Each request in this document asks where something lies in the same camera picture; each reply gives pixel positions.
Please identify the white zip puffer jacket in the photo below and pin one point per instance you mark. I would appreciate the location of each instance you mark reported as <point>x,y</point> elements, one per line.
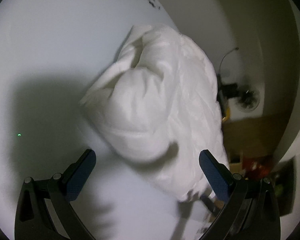
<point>160,110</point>

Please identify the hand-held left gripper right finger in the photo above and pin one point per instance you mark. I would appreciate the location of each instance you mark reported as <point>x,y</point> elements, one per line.
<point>213,173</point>

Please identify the open cardboard box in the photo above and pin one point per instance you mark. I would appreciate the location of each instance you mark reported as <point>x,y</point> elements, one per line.
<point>250,135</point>

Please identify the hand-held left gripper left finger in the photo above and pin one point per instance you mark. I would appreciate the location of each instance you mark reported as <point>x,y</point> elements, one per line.
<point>81,173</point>

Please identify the black electric fan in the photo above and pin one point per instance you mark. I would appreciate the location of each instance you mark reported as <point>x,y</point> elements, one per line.
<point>247,96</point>

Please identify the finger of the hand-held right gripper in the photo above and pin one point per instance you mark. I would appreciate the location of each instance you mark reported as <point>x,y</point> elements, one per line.
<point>211,206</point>

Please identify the yellow round object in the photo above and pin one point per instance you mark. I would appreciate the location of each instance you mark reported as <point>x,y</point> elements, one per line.
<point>227,115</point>

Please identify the red container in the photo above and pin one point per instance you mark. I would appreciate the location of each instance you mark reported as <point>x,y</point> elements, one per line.
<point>256,167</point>

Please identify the black box with yellow print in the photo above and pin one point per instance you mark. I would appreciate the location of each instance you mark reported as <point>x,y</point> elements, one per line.
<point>286,187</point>

